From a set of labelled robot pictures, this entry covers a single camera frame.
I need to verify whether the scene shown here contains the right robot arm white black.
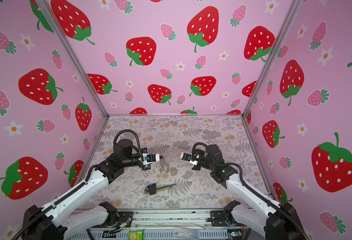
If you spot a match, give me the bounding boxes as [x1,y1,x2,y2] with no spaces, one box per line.
[186,142,309,240]

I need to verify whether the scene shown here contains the aluminium rail frame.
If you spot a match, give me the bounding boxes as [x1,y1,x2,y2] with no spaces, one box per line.
[64,208,272,240]

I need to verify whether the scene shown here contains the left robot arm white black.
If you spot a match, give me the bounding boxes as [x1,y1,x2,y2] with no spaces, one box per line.
[13,130,164,240]

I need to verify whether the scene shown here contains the black connector with coloured wires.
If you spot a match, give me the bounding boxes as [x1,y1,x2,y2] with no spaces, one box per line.
[145,183,176,195]

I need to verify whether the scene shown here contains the green snack packet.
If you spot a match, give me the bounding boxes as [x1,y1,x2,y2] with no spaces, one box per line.
[128,230,144,240]

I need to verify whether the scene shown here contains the clear plastic bag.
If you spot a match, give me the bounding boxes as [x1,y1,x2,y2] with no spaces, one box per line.
[173,227,199,240]

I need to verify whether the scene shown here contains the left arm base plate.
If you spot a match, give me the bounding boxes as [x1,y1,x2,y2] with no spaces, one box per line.
[93,212,134,228]

